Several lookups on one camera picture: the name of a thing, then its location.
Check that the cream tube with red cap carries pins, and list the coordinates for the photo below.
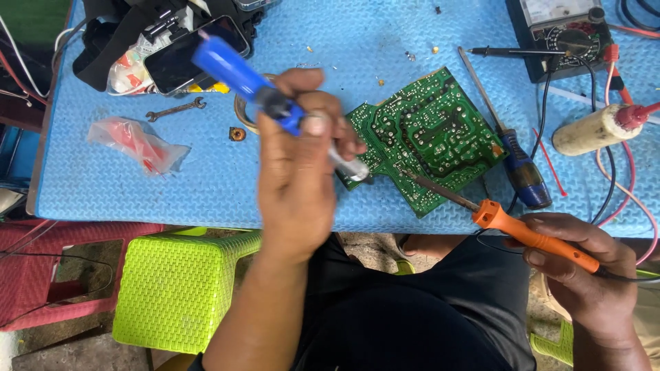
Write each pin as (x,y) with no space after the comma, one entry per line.
(588,131)

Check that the red plastic stool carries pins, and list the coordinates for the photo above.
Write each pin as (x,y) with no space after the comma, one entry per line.
(31,288)

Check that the white and red plastic packet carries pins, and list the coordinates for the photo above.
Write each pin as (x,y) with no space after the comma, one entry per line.
(126,72)

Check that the small steel wrench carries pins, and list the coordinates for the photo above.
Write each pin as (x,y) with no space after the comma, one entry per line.
(175,109)

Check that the lime green plastic stool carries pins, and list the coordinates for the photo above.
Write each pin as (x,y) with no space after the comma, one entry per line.
(175,288)

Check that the blue desoldering pump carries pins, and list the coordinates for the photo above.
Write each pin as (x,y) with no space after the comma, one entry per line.
(232,69)

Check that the lime green plastic seat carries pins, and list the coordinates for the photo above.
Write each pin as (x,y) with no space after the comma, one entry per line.
(557,348)

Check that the person's foot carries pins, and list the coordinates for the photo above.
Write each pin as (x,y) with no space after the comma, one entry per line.
(428,245)

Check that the black multimeter probe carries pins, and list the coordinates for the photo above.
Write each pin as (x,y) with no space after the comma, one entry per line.
(510,51)

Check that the blue foam mat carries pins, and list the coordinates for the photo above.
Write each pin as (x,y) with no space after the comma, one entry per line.
(216,175)

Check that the black analog multimeter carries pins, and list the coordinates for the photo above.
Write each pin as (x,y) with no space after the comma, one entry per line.
(564,36)

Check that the clear bag with red parts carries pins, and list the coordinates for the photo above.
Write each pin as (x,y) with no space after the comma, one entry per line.
(136,144)

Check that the person's left hand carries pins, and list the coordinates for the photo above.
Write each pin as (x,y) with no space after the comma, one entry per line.
(294,196)

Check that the orange soldering iron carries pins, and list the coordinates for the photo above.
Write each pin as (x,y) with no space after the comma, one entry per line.
(503,221)

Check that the person's right hand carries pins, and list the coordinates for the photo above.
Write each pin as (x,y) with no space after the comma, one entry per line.
(593,293)

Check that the red multimeter probe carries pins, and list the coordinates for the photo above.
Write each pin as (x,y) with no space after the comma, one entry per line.
(613,56)

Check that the copper toroid coil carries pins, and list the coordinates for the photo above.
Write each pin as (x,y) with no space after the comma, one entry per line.
(237,134)

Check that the green circuit board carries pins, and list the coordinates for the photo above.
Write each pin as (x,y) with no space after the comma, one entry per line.
(433,134)

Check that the person's black shorts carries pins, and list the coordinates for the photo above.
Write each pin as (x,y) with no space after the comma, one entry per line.
(412,319)

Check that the black smartphone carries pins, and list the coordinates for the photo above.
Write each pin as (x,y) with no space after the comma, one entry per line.
(175,64)

